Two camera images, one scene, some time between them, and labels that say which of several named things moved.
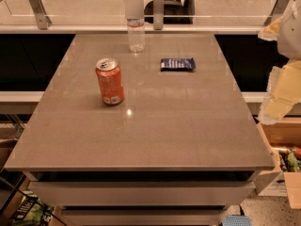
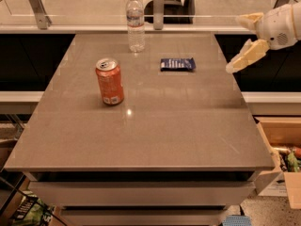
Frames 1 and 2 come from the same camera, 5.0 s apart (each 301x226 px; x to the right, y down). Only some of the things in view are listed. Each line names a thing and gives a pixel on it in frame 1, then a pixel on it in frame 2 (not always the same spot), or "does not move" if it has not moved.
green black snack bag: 32,211 does not move
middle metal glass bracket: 158,8 does not move
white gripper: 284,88 to 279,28
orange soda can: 110,74 does not move
